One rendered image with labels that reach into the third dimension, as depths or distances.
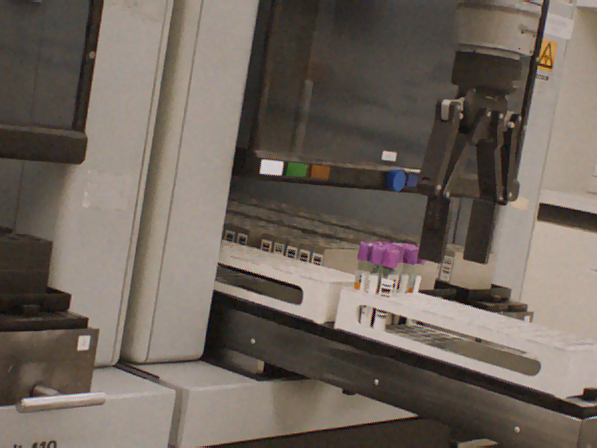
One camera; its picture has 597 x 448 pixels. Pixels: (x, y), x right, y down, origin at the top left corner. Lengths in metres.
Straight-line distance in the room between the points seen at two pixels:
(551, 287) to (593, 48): 0.93
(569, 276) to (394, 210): 1.87
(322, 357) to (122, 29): 0.42
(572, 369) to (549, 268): 2.68
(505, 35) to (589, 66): 3.13
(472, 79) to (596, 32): 3.14
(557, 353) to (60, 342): 0.49
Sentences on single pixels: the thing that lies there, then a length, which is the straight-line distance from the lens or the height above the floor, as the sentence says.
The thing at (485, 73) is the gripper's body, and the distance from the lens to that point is 1.40.
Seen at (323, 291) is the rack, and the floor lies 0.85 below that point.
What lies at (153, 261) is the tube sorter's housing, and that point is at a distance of 1.48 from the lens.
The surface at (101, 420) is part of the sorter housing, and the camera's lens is 1.35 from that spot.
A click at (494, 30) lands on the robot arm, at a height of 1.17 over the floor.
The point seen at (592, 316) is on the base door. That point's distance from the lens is 3.94.
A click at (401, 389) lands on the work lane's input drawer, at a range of 1.40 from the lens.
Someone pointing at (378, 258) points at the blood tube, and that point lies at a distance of 1.44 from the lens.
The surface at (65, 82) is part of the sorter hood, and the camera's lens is 1.33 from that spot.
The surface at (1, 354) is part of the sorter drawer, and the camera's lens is 1.25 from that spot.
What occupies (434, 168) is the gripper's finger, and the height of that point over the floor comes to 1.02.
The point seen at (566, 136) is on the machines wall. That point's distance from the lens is 4.45.
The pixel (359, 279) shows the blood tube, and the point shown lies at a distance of 1.46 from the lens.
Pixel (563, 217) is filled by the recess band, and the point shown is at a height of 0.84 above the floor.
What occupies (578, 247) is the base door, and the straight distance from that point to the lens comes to 3.96.
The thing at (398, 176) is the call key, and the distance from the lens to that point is 1.73.
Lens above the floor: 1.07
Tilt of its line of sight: 6 degrees down
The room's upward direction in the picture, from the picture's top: 9 degrees clockwise
